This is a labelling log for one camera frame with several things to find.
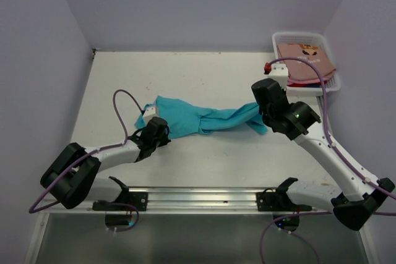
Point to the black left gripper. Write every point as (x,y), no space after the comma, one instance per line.
(164,140)

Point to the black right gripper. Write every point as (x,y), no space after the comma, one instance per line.
(284,91)

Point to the turquoise t shirt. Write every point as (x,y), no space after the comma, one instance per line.
(186,119)

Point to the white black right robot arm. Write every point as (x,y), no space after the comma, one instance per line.
(301,124)

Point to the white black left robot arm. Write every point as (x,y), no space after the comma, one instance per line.
(72,177)

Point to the light pink folded t shirt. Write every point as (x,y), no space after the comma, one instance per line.
(304,76)

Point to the pink printed folded t shirt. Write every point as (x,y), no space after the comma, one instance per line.
(311,54)

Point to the red folded t shirt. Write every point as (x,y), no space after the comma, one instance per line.
(304,84)

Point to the white plastic basket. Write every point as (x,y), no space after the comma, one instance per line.
(313,39)

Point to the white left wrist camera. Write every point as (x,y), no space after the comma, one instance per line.
(149,113)

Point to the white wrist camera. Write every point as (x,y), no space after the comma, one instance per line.
(149,113)
(277,72)

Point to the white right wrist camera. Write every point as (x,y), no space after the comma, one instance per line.
(277,72)

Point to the aluminium mounting rail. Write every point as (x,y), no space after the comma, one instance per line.
(237,199)

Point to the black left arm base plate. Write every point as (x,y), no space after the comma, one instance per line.
(138,200)

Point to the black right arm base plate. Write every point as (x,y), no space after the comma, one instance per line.
(277,202)

